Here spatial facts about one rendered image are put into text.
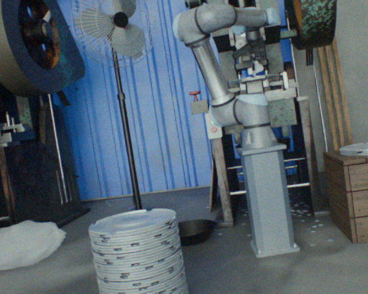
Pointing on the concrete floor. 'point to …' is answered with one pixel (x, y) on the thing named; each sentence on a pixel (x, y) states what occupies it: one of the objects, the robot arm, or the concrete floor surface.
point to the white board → (213, 185)
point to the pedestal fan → (97, 24)
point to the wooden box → (354, 194)
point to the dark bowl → (195, 231)
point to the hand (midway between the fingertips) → (253, 75)
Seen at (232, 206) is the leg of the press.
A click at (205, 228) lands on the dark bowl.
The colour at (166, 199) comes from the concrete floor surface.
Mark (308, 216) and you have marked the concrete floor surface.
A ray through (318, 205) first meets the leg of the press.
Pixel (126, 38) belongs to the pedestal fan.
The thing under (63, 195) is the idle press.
